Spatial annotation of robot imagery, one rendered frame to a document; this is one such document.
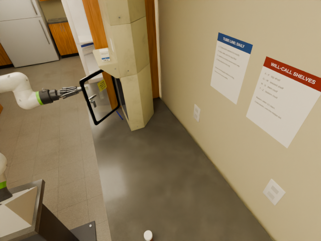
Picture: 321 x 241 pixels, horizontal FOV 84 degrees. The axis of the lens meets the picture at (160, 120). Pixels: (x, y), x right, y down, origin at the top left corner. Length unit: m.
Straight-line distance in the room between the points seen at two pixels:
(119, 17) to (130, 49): 0.17
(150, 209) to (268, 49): 0.91
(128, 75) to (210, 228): 0.98
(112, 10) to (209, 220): 1.18
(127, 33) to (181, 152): 0.82
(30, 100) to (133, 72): 0.67
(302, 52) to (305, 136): 0.27
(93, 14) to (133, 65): 0.46
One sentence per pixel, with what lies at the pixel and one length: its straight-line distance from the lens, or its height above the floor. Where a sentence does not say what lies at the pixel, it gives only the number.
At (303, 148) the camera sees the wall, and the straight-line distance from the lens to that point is 0.79.
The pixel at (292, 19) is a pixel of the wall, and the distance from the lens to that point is 0.72.
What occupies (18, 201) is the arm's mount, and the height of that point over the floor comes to 1.09.
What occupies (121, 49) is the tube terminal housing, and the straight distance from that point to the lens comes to 1.15.
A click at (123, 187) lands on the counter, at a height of 0.94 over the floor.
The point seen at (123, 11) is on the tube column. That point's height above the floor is 1.77.
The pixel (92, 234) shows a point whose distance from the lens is 2.14.
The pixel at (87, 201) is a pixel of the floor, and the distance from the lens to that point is 2.32.
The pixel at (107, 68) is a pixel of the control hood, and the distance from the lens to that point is 1.17.
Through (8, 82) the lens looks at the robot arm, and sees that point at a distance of 1.39.
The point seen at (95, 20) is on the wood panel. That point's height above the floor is 1.68.
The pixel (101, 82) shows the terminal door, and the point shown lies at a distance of 1.45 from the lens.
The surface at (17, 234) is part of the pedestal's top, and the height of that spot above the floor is 0.94.
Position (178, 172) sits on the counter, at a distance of 1.19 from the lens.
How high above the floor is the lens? 1.93
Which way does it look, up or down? 40 degrees down
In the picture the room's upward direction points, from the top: 3 degrees counter-clockwise
